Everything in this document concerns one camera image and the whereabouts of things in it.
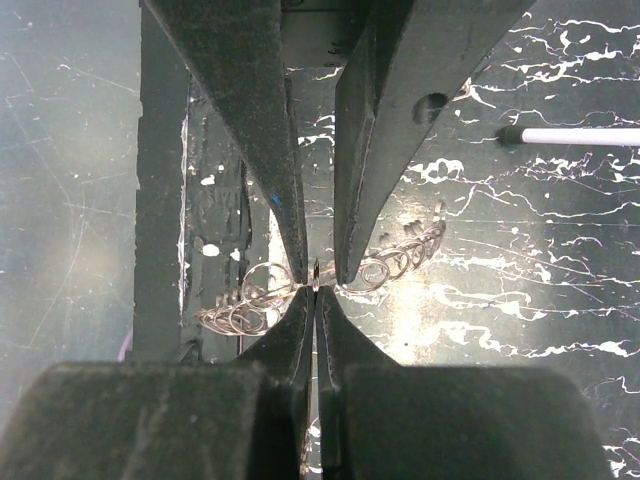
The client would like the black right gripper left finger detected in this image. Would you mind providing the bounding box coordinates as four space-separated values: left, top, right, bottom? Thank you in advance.
1 288 315 479

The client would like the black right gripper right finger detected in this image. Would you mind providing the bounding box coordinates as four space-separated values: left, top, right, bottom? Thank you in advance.
315 287 612 479

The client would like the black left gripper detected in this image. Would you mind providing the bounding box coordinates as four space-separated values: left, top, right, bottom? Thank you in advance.
148 0 532 284

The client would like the white perforated music stand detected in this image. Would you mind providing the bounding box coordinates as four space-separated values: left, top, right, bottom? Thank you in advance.
497 125 640 147

